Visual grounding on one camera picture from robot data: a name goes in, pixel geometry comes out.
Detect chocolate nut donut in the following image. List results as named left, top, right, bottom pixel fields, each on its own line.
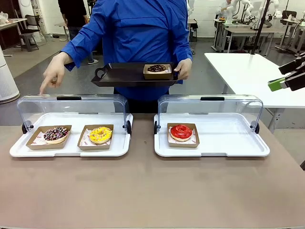
left=147, top=64, right=167, bottom=73

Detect black serving tray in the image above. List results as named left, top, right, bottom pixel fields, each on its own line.
left=91, top=62, right=182, bottom=88

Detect person's right forearm blue sleeve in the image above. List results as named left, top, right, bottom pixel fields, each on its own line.
left=61, top=31, right=96, bottom=72

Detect person's left forearm blue sleeve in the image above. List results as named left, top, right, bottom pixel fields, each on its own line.
left=171, top=31, right=193, bottom=63

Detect red glazed donut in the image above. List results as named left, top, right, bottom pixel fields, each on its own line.
left=170, top=124, right=193, bottom=142
left=166, top=123, right=200, bottom=148

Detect person's blue jacket torso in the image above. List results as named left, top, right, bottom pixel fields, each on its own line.
left=78, top=0, right=191, bottom=102

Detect yellow sprinkled donut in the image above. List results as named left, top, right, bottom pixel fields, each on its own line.
left=89, top=126, right=112, bottom=145

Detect yellow glazed donut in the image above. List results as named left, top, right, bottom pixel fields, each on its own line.
left=77, top=124, right=114, bottom=151

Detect chocolate donut with coloured sprinkles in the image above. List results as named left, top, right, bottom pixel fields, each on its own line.
left=43, top=126, right=70, bottom=145

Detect chocolate sprinkled donut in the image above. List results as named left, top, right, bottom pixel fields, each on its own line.
left=25, top=125, right=72, bottom=150

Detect person's left hand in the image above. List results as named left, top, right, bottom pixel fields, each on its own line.
left=173, top=58, right=193, bottom=81

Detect person's right hand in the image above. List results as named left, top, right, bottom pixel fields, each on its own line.
left=39, top=52, right=70, bottom=96

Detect white side table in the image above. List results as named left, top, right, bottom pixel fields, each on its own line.
left=204, top=52, right=305, bottom=134

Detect dark swivel chair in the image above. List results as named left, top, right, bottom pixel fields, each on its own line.
left=276, top=10, right=298, bottom=51

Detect black pole stand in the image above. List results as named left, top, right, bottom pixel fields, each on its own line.
left=251, top=0, right=271, bottom=55

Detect grey lab desk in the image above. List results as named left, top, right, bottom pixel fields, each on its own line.
left=224, top=26, right=284, bottom=57

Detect white display case tray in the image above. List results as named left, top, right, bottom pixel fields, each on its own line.
left=153, top=112, right=271, bottom=158
left=9, top=112, right=133, bottom=158

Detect clear display case lid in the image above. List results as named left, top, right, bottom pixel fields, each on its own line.
left=16, top=94, right=130, bottom=134
left=157, top=94, right=264, bottom=131

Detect bystander in black top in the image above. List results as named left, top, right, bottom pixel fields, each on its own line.
left=58, top=0, right=100, bottom=65

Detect small round grey table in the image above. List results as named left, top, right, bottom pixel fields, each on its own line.
left=54, top=22, right=70, bottom=42

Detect black office chair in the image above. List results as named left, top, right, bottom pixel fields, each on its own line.
left=19, top=14, right=47, bottom=52

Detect white cylindrical appliance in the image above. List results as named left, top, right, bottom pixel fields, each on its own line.
left=0, top=49, right=20, bottom=104

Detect light wooden desk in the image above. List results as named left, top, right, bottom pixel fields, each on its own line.
left=0, top=18, right=28, bottom=57

